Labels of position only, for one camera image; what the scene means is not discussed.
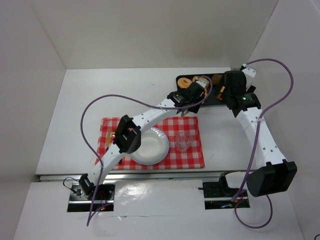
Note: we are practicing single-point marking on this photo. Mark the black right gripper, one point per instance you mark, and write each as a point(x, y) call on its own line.
point(225, 88)

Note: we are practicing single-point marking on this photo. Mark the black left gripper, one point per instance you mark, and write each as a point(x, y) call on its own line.
point(196, 88)

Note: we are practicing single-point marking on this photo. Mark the silver metal tongs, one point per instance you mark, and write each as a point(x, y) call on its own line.
point(184, 113)

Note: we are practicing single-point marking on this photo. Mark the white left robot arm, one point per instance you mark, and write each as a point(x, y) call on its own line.
point(129, 131)

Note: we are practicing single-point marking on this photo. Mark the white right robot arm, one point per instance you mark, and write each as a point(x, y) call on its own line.
point(268, 170)

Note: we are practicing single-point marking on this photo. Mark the black bread tray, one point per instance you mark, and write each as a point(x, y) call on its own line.
point(212, 100)

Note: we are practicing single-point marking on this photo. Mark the brown bread piece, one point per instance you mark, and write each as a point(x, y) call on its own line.
point(216, 79)

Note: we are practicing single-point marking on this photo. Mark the clear drinking glass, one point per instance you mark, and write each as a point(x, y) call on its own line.
point(183, 141)

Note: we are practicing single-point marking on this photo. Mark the red white checkered cloth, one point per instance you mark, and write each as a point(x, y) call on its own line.
point(193, 158)

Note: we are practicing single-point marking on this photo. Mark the white round plate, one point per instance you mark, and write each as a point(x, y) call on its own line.
point(154, 147)

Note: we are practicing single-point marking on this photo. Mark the ring bagel bread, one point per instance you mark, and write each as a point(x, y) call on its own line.
point(184, 83)

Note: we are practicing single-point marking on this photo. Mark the gold knife black handle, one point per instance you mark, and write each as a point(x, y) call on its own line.
point(108, 139)

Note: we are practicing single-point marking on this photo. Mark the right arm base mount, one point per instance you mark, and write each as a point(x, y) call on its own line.
point(217, 195)

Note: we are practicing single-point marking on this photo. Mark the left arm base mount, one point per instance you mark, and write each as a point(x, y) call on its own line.
point(79, 202)

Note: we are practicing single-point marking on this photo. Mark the aluminium rail front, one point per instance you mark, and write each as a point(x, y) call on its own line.
point(143, 176)

